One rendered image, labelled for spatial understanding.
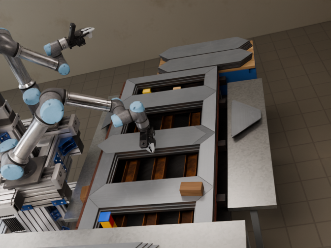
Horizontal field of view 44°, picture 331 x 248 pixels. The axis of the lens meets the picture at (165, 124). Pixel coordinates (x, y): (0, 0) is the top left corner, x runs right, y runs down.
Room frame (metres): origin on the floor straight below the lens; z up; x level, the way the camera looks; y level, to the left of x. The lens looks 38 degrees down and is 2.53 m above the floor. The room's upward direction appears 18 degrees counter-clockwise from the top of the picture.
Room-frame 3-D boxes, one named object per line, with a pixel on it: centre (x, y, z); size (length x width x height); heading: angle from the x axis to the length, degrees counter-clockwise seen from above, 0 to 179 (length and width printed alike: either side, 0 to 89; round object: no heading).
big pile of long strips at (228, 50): (2.93, -0.48, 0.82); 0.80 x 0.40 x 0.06; 72
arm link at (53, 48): (2.60, 0.56, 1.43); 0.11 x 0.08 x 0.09; 104
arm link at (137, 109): (1.88, 0.13, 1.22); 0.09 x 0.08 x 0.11; 97
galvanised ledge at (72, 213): (2.38, 0.50, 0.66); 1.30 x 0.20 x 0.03; 162
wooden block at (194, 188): (1.51, -0.03, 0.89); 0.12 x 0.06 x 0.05; 67
